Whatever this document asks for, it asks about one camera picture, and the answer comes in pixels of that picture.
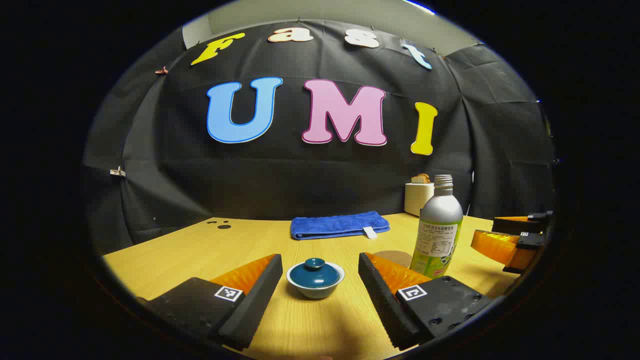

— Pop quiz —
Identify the black backdrop cloth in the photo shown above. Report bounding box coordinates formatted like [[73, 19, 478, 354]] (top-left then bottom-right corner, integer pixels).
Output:
[[82, 19, 556, 256]]

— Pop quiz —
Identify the silver green-label water bottle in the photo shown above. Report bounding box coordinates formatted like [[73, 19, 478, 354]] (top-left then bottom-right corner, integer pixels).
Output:
[[410, 174, 464, 279]]

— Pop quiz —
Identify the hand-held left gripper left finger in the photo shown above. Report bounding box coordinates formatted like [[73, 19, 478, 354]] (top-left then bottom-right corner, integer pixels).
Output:
[[145, 253, 284, 352]]

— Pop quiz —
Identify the folded blue towel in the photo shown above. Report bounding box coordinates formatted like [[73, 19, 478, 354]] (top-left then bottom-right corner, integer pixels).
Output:
[[290, 211, 391, 241]]

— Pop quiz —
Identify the white teacup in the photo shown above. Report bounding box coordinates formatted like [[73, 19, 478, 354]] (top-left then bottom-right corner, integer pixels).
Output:
[[286, 261, 346, 300]]

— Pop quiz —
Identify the dark teal teacup lid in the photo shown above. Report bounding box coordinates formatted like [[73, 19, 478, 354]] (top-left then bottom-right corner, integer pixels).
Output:
[[290, 258, 342, 290]]

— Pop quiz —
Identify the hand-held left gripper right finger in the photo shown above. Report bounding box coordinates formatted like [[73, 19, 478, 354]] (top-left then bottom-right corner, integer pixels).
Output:
[[358, 252, 493, 351]]

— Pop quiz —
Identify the round brown coaster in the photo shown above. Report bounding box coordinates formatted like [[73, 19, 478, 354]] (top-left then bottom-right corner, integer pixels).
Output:
[[372, 250, 414, 269]]

